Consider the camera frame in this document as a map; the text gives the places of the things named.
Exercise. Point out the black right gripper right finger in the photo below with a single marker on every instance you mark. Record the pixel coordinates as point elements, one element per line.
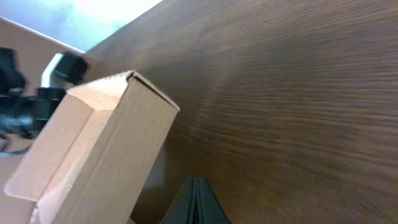
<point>209,210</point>

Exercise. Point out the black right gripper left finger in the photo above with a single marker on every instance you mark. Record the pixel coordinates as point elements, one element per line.
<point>183,209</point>

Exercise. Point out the brown cardboard box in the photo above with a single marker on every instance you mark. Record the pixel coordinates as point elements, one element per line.
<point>91,160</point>

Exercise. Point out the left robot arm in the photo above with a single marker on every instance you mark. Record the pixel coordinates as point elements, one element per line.
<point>27,115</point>

